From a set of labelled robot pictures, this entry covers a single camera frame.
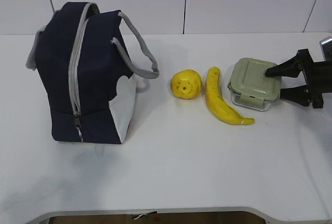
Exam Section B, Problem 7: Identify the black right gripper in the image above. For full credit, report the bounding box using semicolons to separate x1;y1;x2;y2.
265;49;331;108

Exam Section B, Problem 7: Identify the green lid glass container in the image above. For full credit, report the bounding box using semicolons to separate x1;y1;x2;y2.
228;58;282;111

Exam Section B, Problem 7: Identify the yellow banana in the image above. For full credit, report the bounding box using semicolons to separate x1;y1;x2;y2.
205;66;255;125

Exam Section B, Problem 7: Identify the yellow lemon toy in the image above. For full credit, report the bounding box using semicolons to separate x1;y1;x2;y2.
170;69;203;100

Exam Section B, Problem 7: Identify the navy blue lunch bag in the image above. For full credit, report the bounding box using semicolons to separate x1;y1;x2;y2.
26;2;159;144

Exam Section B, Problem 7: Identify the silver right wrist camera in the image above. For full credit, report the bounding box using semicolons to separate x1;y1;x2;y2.
320;36;332;61

